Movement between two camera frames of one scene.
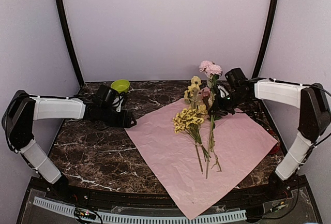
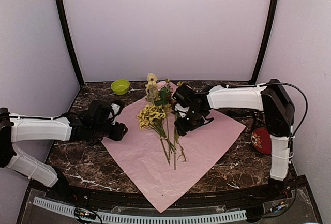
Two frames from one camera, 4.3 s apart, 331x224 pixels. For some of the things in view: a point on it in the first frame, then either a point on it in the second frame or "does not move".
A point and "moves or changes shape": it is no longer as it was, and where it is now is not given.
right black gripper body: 224,108 -> 193,121
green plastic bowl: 120,86 does not move
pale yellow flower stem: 190,98 -> 151,79
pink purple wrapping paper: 241,142 -> 165,164
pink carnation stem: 206,93 moves or changes shape
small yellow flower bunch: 189,120 moves or changes shape
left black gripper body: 106,117 -> 115,135
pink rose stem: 212,70 -> 163,98
